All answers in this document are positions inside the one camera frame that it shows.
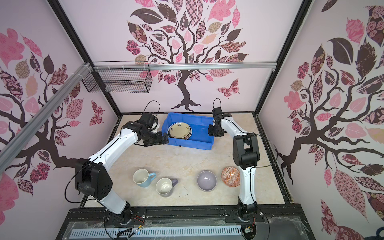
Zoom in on cream yellow plate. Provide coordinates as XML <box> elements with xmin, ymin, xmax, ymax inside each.
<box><xmin>168</xmin><ymin>122</ymin><xmax>192</xmax><ymax>140</ymax></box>

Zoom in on light blue mug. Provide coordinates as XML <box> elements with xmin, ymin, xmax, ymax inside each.
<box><xmin>133</xmin><ymin>169</ymin><xmax>157</xmax><ymax>188</ymax></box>

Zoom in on purple mug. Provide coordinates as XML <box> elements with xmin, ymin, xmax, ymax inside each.
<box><xmin>156</xmin><ymin>178</ymin><xmax>179</xmax><ymax>198</ymax></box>

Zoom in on lavender bowl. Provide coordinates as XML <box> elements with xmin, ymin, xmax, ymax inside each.
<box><xmin>197</xmin><ymin>170</ymin><xmax>217</xmax><ymax>192</ymax></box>

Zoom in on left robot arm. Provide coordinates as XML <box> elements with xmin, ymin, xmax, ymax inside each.
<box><xmin>74</xmin><ymin>118</ymin><xmax>169</xmax><ymax>215</ymax></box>

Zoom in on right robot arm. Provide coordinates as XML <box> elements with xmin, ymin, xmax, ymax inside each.
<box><xmin>209</xmin><ymin>115</ymin><xmax>260</xmax><ymax>220</ymax></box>

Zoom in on blue plastic bin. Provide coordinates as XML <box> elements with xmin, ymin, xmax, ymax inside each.
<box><xmin>162</xmin><ymin>113</ymin><xmax>214</xmax><ymax>151</ymax></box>

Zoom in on red patterned bowl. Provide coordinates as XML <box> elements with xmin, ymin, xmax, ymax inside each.
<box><xmin>221</xmin><ymin>167</ymin><xmax>241</xmax><ymax>188</ymax></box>

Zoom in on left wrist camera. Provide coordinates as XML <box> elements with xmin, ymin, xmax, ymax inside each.
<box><xmin>139</xmin><ymin>113</ymin><xmax>159</xmax><ymax>131</ymax></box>

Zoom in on black wire basket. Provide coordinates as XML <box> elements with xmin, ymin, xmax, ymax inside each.
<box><xmin>82</xmin><ymin>60</ymin><xmax>153</xmax><ymax>94</ymax></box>

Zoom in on aluminium rail back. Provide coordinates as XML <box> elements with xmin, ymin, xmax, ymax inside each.
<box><xmin>93</xmin><ymin>62</ymin><xmax>277</xmax><ymax>71</ymax></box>

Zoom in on aluminium rail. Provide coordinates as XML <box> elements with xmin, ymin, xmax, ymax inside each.
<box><xmin>1</xmin><ymin>63</ymin><xmax>92</xmax><ymax>173</ymax></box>
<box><xmin>93</xmin><ymin>62</ymin><xmax>277</xmax><ymax>71</ymax></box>

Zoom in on white vented cable duct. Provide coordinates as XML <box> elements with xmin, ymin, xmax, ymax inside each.
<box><xmin>67</xmin><ymin>226</ymin><xmax>243</xmax><ymax>240</ymax></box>

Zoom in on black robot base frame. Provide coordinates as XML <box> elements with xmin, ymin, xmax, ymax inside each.
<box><xmin>57</xmin><ymin>204</ymin><xmax>315</xmax><ymax>240</ymax></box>

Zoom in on aluminium rail left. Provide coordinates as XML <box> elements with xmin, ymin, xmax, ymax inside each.
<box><xmin>1</xmin><ymin>63</ymin><xmax>92</xmax><ymax>173</ymax></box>

